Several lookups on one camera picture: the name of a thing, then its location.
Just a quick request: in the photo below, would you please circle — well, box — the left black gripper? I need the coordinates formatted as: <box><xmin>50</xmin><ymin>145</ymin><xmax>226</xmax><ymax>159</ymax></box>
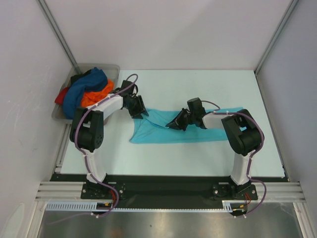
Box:
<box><xmin>124</xmin><ymin>95</ymin><xmax>149</xmax><ymax>119</ymax></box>

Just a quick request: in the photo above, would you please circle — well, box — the light blue t-shirt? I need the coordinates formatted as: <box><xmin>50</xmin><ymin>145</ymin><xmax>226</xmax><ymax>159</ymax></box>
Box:
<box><xmin>129</xmin><ymin>106</ymin><xmax>245</xmax><ymax>145</ymax></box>

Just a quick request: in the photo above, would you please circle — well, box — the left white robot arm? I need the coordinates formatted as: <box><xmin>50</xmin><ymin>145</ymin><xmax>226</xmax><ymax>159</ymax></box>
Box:
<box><xmin>70</xmin><ymin>79</ymin><xmax>148</xmax><ymax>198</ymax></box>

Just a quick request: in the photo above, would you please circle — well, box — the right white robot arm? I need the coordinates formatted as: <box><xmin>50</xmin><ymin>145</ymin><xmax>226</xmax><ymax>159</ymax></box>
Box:
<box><xmin>166</xmin><ymin>98</ymin><xmax>264</xmax><ymax>199</ymax></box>

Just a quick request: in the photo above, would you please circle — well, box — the grey plastic tray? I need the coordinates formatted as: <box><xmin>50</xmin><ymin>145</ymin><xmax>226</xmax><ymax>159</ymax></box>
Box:
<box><xmin>52</xmin><ymin>63</ymin><xmax>120</xmax><ymax>124</ymax></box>

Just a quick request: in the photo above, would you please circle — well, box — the orange t-shirt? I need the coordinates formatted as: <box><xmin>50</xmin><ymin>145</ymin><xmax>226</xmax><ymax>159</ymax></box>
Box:
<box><xmin>80</xmin><ymin>79</ymin><xmax>114</xmax><ymax>108</ymax></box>

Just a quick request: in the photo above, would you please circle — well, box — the dark blue t-shirt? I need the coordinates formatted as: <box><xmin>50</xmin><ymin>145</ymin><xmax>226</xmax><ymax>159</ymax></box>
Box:
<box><xmin>62</xmin><ymin>67</ymin><xmax>108</xmax><ymax>119</ymax></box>

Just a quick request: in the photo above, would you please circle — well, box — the black t-shirt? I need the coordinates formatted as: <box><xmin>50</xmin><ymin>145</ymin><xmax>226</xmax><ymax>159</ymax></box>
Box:
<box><xmin>70</xmin><ymin>69</ymin><xmax>91</xmax><ymax>85</ymax></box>

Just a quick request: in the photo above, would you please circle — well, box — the red t-shirt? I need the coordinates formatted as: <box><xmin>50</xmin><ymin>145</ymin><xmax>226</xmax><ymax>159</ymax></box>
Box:
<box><xmin>54</xmin><ymin>87</ymin><xmax>69</xmax><ymax>105</ymax></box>

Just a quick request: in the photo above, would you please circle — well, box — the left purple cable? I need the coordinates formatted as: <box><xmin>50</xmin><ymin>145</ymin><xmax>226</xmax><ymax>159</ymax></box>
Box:
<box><xmin>47</xmin><ymin>73</ymin><xmax>139</xmax><ymax>225</ymax></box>

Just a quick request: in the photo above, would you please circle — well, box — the purple cable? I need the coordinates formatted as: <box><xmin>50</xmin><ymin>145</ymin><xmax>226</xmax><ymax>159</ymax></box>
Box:
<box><xmin>47</xmin><ymin>73</ymin><xmax>139</xmax><ymax>225</ymax></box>
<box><xmin>200</xmin><ymin>100</ymin><xmax>267</xmax><ymax>219</ymax></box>

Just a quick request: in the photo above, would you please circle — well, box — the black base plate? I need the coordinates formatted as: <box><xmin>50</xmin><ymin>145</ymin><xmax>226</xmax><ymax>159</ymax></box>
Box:
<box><xmin>50</xmin><ymin>174</ymin><xmax>287</xmax><ymax>210</ymax></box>

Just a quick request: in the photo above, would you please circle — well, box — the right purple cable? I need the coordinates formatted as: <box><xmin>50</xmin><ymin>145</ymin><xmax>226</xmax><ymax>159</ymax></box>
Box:
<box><xmin>200</xmin><ymin>100</ymin><xmax>267</xmax><ymax>219</ymax></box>

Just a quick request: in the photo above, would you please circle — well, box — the white cable duct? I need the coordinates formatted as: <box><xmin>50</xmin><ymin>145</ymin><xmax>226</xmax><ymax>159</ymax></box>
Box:
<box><xmin>45</xmin><ymin>201</ymin><xmax>246</xmax><ymax>213</ymax></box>

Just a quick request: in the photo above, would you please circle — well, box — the left aluminium corner post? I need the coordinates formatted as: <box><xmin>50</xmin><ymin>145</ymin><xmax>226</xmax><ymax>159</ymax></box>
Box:
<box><xmin>36</xmin><ymin>0</ymin><xmax>82</xmax><ymax>73</ymax></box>

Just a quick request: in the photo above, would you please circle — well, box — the aluminium corner post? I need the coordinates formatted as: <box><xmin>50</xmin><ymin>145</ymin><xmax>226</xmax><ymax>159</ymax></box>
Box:
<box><xmin>36</xmin><ymin>0</ymin><xmax>82</xmax><ymax>73</ymax></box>
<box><xmin>254</xmin><ymin>0</ymin><xmax>301</xmax><ymax>75</ymax></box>

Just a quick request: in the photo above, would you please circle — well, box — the right aluminium corner post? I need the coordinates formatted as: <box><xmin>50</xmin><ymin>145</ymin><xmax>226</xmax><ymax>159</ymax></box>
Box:
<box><xmin>254</xmin><ymin>0</ymin><xmax>301</xmax><ymax>75</ymax></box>

